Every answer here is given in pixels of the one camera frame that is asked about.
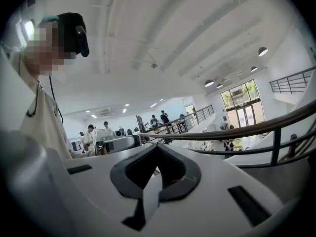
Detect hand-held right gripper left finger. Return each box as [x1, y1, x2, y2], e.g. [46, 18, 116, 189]
[64, 143, 159, 237]

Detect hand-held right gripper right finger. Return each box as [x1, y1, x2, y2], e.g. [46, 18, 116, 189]
[148, 143, 285, 237]

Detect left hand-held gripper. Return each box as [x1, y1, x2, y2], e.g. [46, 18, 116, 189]
[95, 129, 143, 155]

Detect grey wooden table top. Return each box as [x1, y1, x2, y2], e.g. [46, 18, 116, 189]
[236, 157, 312, 205]

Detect group of recessed ceiling lights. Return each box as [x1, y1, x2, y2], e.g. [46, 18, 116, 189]
[85, 98, 165, 119]

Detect black railing with brown handrail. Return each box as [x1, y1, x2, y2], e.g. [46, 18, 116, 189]
[137, 99, 316, 169]

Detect glass entrance door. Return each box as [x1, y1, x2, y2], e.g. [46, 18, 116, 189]
[220, 79, 266, 128]

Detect black balcony railing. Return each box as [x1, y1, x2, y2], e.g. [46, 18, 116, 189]
[268, 66, 316, 94]
[170, 104, 214, 135]

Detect person's torso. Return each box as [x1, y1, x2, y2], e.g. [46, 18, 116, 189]
[0, 44, 96, 160]

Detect person's head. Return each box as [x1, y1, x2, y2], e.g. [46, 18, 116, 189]
[23, 12, 90, 78]

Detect rectangular ceiling light panel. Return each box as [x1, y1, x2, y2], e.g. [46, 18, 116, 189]
[22, 19, 36, 42]

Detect black cable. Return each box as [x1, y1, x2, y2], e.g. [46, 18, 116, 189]
[48, 75, 64, 123]

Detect black head-mounted camera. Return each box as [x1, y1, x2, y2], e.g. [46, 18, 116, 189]
[57, 12, 90, 58]

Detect teal head strap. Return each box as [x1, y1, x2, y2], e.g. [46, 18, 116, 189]
[40, 14, 60, 24]

